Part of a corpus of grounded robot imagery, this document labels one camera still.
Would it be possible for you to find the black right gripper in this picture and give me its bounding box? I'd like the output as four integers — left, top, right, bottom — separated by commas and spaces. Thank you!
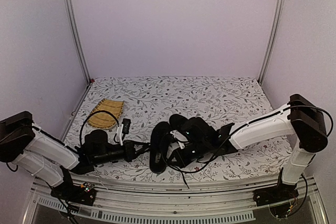
167, 140, 210, 169

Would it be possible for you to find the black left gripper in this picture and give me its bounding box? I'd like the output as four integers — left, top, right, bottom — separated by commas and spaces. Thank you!
93, 140, 149, 166

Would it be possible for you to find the black shoelace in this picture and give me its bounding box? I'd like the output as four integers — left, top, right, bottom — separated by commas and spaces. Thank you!
141, 140, 190, 190

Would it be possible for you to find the black shoe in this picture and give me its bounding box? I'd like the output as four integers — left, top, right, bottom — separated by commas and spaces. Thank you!
149, 122, 171, 174

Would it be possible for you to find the red-soled shoe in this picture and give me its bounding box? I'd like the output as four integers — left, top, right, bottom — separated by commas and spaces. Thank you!
169, 114, 194, 133

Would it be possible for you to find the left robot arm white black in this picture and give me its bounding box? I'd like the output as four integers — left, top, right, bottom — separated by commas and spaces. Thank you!
1, 111, 150, 200

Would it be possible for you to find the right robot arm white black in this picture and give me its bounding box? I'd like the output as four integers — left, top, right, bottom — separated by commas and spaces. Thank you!
168, 94, 331, 201

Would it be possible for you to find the floral tablecloth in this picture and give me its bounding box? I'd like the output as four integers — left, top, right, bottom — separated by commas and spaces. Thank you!
65, 77, 291, 183

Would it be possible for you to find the woven bamboo tray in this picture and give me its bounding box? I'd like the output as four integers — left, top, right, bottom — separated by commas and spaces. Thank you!
87, 98, 124, 130

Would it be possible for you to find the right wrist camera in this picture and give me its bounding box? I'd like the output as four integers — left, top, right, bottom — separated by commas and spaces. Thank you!
170, 130, 189, 149

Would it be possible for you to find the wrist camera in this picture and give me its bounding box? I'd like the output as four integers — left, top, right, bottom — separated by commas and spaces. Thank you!
170, 130, 189, 149
114, 119, 131, 146

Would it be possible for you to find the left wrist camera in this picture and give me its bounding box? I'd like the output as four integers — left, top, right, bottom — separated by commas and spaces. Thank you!
114, 119, 131, 146

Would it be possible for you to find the front aluminium rail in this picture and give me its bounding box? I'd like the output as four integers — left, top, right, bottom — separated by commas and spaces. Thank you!
22, 176, 329, 224

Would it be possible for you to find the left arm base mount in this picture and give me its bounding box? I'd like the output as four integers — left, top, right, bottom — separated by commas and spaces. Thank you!
50, 182, 97, 206

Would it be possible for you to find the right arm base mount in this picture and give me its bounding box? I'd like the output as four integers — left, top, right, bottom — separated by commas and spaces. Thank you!
253, 183, 299, 206

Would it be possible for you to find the left aluminium frame post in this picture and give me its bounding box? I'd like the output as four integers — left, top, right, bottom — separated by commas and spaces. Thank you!
64, 0, 91, 84

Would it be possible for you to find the aluminium frame post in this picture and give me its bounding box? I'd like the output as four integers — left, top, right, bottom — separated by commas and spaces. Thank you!
258, 0, 285, 86
64, 0, 91, 84

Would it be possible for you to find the right aluminium frame post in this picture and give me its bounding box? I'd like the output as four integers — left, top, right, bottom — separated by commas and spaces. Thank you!
258, 0, 285, 86

